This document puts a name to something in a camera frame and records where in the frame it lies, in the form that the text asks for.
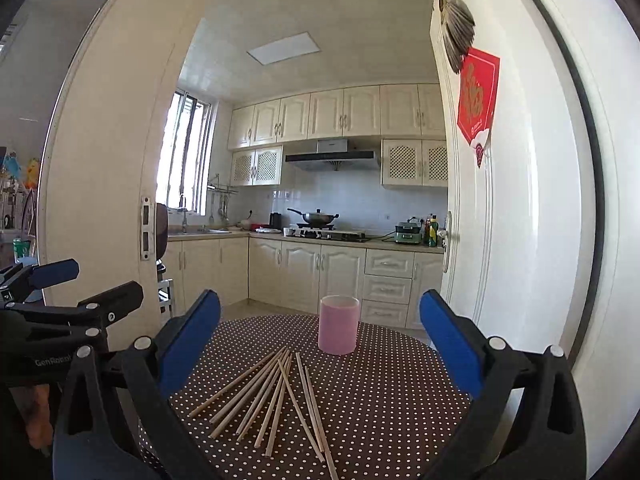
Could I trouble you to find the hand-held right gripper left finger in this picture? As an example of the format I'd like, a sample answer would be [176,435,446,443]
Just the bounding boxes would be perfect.
[52,289,223,480]

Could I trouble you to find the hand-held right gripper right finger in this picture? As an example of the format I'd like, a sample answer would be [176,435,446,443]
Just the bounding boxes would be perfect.
[418,288,589,480]

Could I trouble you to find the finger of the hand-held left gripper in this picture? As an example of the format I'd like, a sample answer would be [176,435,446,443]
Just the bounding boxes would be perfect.
[0,281,145,356]
[0,258,81,306]

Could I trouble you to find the bunch of wooden chopsticks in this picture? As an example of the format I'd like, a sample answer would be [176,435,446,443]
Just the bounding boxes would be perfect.
[187,345,340,480]

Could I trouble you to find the pink cup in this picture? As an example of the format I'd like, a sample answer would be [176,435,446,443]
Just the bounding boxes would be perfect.
[318,295,361,356]

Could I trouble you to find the hanging kitchen utensils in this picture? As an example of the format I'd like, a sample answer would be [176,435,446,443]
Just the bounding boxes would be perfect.
[208,194,231,224]

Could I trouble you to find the person's left hand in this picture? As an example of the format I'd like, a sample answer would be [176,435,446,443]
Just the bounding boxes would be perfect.
[25,385,55,453]

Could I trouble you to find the metal storage rack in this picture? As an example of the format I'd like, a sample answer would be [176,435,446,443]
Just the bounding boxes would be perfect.
[157,260,176,319]

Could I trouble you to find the brown polka dot tablecloth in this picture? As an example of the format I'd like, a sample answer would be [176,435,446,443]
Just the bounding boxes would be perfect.
[137,312,474,480]

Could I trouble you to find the metal door latch plate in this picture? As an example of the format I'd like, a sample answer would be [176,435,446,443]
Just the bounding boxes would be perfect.
[139,194,154,261]

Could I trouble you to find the green countertop cooker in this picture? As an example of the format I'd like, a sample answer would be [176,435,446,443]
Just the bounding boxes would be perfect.
[393,218,424,246]

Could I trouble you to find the cream base cabinets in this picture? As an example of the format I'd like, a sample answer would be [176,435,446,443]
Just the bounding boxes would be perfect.
[167,235,446,331]

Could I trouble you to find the gas stove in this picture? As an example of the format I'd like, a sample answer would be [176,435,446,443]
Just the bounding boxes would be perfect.
[292,227,369,242]

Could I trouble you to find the white panel door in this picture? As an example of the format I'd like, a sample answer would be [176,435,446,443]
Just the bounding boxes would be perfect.
[429,0,608,476]

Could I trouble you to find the kitchen window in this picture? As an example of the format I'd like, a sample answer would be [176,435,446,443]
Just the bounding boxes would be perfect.
[155,89,214,216]

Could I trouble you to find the black wok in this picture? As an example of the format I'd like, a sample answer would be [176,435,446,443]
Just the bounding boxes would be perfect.
[286,207,340,227]

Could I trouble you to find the cream lattice door cabinet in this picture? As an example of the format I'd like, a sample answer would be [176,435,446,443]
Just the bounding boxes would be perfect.
[230,145,284,187]
[380,138,450,189]

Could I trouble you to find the range hood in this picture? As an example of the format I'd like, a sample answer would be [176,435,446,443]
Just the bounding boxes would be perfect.
[284,137,381,172]

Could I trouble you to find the red paper door decoration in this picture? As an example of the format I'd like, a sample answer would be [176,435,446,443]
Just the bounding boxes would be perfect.
[456,46,501,169]

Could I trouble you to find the ceiling light panel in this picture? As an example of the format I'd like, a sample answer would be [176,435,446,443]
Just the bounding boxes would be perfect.
[245,32,323,66]

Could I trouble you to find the grey feather fan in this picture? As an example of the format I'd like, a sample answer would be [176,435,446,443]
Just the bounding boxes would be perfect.
[435,0,476,75]

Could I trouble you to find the silver door handle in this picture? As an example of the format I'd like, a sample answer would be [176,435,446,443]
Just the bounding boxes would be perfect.
[441,210,460,274]

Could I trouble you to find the metal utensil rail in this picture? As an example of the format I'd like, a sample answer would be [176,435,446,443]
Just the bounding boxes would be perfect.
[207,173,239,195]

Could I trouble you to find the cream wall cabinets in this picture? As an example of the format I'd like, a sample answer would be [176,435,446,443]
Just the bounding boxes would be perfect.
[227,83,448,151]

